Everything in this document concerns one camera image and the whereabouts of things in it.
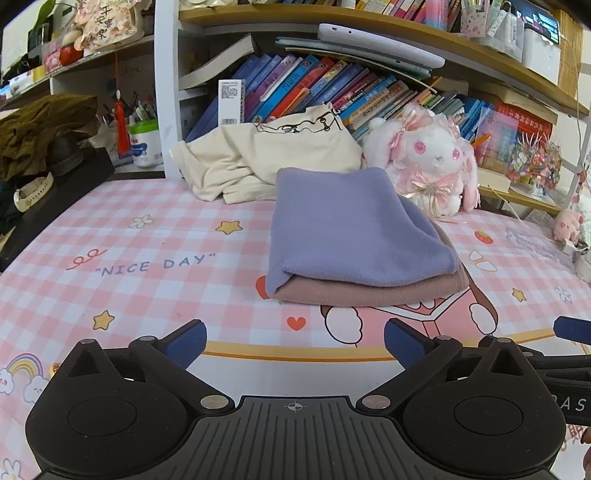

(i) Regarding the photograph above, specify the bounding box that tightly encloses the purple and mauve sweater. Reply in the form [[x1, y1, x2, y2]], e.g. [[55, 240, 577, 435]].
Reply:
[[266, 168, 469, 307]]

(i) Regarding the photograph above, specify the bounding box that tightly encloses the pink checkered table mat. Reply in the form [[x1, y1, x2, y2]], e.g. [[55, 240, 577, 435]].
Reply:
[[1, 180, 590, 479]]

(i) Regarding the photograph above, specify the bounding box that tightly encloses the small pink pig toy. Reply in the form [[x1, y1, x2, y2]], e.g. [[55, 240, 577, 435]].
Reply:
[[553, 209, 584, 244]]

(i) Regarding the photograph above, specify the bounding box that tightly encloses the colourful beaded flower ornament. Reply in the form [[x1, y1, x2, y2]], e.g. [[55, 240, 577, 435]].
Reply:
[[506, 133, 562, 194]]

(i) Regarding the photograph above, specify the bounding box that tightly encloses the white pink plush bunny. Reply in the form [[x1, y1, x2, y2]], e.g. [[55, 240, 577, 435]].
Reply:
[[362, 103, 480, 218]]

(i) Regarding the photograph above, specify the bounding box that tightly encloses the cream white shirt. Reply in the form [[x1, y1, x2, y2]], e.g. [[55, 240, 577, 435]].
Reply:
[[170, 104, 362, 204]]

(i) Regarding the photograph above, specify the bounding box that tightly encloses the red tassel ornament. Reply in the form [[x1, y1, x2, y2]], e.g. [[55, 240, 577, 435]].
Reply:
[[114, 90, 131, 158]]

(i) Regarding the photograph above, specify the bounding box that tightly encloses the white green lidded jar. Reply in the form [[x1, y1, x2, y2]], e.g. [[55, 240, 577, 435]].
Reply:
[[129, 119, 163, 169]]

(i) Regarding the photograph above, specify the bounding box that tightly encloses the white wristwatch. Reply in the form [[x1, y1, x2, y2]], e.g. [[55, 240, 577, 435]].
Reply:
[[13, 173, 54, 213]]

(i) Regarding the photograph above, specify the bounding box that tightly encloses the wooden white bookshelf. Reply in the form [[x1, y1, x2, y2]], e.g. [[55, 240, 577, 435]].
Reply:
[[0, 0, 583, 216]]

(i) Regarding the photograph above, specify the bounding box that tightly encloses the white boxed book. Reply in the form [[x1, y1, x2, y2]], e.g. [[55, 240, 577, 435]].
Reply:
[[217, 79, 245, 126]]

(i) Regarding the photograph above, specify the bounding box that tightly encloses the row of colourful books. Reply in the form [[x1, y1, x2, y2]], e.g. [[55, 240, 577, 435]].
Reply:
[[184, 52, 554, 153]]

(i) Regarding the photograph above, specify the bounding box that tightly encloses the white keyboard on shelf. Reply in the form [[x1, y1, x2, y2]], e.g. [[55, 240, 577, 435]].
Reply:
[[318, 23, 446, 69]]

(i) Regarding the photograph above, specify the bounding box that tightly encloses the red round doll ornament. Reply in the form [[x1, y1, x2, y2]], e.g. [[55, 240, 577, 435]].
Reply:
[[59, 29, 84, 67]]

